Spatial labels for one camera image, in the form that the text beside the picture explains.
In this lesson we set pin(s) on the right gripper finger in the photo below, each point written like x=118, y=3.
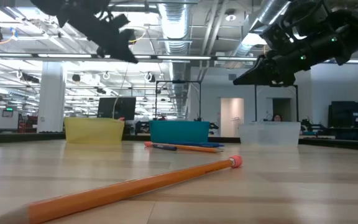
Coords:
x=259, y=80
x=259, y=68

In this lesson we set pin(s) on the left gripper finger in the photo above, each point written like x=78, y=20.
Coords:
x=118, y=53
x=124, y=42

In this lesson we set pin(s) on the blue pen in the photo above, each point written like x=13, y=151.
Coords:
x=207, y=144

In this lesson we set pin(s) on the blue crayon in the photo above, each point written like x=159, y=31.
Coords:
x=165, y=147

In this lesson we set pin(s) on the person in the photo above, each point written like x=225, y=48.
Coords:
x=277, y=118

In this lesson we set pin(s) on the clear plastic bin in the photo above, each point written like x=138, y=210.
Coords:
x=269, y=133

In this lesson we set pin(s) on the black background monitor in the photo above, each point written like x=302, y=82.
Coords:
x=117, y=107

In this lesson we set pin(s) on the ceiling dome sensor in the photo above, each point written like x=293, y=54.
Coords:
x=230, y=15

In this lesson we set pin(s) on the black equipment cabinet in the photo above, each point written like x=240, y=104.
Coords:
x=350, y=115

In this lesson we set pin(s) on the white pillar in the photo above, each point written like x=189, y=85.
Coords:
x=51, y=99

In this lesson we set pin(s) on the yellow translucent bin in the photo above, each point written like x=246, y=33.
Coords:
x=93, y=130

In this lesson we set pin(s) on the blue plastic bin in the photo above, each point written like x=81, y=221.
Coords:
x=179, y=132

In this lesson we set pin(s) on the red tool cabinet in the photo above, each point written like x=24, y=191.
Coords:
x=26, y=124

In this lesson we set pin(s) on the green exit sign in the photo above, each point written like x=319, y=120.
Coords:
x=9, y=109

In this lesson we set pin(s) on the wall air vent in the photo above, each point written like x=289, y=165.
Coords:
x=232, y=76

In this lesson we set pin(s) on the black frame stand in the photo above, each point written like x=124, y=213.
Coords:
x=297, y=102
x=179, y=81

